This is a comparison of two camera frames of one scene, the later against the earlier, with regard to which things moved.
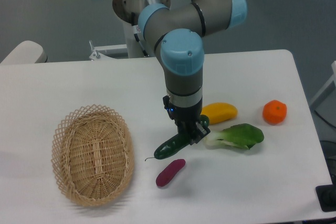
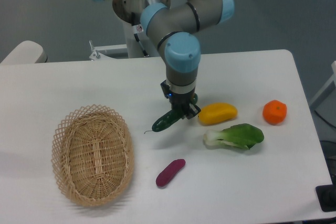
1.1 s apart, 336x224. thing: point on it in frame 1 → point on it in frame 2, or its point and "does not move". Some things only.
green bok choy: [244, 135] does not move
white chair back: [28, 52] does not move
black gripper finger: [201, 132] → [198, 109]
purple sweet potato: [169, 172] does not move
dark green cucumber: [173, 145] → [167, 119]
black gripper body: [186, 118] → [180, 102]
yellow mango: [217, 112] does not move
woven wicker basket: [93, 155] does not move
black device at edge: [326, 195] does not move
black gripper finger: [182, 131] → [177, 112]
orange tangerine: [274, 112] does not move
